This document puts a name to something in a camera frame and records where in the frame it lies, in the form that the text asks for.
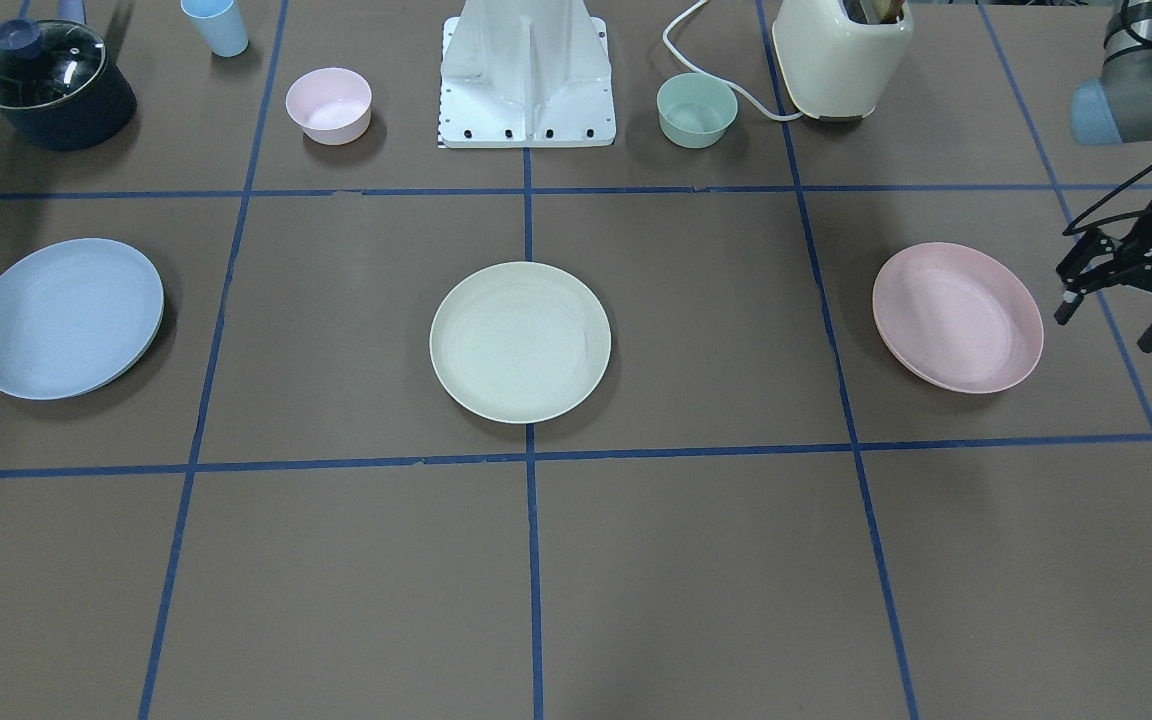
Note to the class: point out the cream plate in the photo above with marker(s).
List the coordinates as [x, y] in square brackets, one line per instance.
[520, 342]

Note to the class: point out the green bowl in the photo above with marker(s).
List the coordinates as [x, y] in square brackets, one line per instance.
[694, 111]

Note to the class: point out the pink plate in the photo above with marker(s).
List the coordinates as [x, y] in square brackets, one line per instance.
[957, 318]

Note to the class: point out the pink bowl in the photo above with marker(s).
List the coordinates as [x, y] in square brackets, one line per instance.
[331, 105]

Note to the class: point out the dark blue lidded pot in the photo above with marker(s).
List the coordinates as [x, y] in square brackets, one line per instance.
[59, 83]

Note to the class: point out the blue plate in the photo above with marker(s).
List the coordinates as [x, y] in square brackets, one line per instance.
[76, 315]

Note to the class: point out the cream toaster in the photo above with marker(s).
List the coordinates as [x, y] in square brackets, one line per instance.
[837, 57]

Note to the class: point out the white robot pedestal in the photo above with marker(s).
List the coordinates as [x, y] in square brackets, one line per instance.
[525, 75]

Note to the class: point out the light blue cup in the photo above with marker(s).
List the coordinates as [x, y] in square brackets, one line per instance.
[220, 24]

